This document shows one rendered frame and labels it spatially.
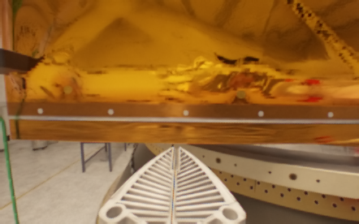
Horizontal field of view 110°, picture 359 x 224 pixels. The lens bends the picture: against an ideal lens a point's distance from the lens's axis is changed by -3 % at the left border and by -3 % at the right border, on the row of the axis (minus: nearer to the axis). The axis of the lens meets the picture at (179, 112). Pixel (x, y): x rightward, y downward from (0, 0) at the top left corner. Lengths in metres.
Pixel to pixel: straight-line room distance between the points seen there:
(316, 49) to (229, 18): 0.16
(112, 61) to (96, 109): 0.11
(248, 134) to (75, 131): 0.37
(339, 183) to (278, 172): 0.10
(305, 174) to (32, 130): 0.58
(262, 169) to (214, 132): 0.14
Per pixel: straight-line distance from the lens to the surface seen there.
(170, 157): 0.17
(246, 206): 0.43
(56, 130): 0.39
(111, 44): 0.28
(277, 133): 0.35
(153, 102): 0.28
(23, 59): 0.37
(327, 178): 0.40
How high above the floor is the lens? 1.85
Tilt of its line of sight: 5 degrees down
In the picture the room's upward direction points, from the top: 1 degrees clockwise
